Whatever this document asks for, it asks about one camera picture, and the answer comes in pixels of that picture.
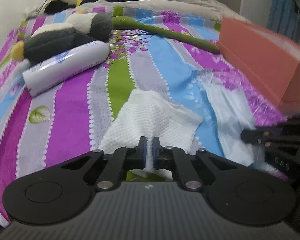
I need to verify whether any orange cardboard box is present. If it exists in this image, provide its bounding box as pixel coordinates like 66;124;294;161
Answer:
219;15;300;115

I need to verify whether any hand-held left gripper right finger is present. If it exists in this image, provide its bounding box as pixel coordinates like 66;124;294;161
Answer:
152;136;240;192

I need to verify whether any grey white penguin plush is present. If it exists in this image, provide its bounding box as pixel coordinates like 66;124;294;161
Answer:
10;11;113;64

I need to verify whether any blue curtain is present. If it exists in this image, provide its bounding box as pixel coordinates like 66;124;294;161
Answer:
267;0;300;43

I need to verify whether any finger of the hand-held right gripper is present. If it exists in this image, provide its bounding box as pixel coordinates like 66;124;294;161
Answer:
241;127;285;148

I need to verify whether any white textured towel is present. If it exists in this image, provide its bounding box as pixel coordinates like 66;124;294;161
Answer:
99;89;203;178

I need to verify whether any white grey wardrobe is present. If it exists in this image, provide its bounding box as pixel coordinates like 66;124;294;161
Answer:
200;0;273;28

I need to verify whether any green plush stick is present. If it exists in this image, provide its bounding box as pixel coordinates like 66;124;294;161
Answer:
111;16;220;54

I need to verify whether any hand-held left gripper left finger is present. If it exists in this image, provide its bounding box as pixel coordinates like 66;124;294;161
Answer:
60;136;148;190

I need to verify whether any light blue cloth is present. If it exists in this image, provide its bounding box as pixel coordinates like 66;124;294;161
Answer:
199;71;257;168

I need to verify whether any white spray can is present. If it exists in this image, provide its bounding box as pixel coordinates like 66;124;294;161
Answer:
22;41;112;97

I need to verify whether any colourful striped bedsheet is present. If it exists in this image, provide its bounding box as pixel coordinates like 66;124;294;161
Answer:
0;0;290;227

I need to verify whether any black crumpled cloth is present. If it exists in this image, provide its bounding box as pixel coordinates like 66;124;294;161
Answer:
44;0;75;14

